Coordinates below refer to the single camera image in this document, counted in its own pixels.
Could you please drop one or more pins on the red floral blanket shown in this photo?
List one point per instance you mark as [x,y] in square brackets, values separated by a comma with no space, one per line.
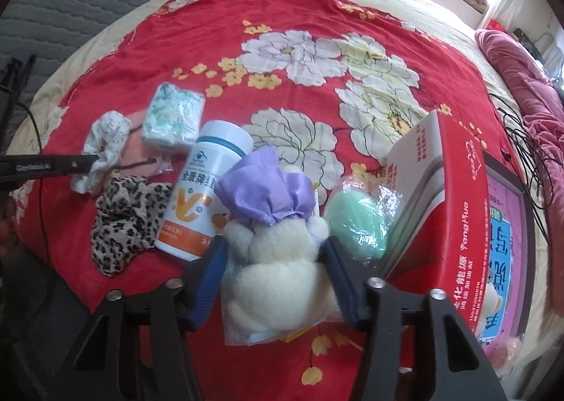
[308,31]

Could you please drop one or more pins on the leopard print scrunchie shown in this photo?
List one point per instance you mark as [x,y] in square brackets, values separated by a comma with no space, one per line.
[125,220]

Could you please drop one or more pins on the red cardboard box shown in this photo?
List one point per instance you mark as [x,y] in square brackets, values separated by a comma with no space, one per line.
[458,216]

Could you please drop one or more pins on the pink quilt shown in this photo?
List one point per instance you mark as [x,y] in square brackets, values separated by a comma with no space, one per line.
[528,92]

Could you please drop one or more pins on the green white tissue pack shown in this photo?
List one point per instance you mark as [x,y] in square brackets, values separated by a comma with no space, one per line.
[174,117]

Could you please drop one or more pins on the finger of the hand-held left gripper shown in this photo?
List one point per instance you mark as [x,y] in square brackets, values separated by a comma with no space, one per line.
[79,163]

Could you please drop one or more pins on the pink printed board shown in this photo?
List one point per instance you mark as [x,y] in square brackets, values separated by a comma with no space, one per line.
[506,242]

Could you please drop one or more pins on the pink item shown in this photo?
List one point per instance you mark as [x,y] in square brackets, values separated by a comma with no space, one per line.
[141,150]

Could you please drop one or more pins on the white patterned scrunchie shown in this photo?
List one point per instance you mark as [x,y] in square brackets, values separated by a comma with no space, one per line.
[108,136]

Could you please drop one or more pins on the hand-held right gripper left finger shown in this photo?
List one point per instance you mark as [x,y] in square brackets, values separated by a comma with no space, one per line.
[206,291]

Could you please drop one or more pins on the white orange vitamin bottle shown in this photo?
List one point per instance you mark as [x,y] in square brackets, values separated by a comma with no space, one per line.
[200,194]

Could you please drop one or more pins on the white plush toy purple bow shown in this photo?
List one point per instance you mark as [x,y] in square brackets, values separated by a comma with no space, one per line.
[273,269]

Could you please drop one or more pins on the green puff in plastic bag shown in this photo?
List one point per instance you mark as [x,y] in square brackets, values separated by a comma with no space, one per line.
[357,220]

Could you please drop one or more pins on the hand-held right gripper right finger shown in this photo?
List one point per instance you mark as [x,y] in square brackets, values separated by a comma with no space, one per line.
[342,277]

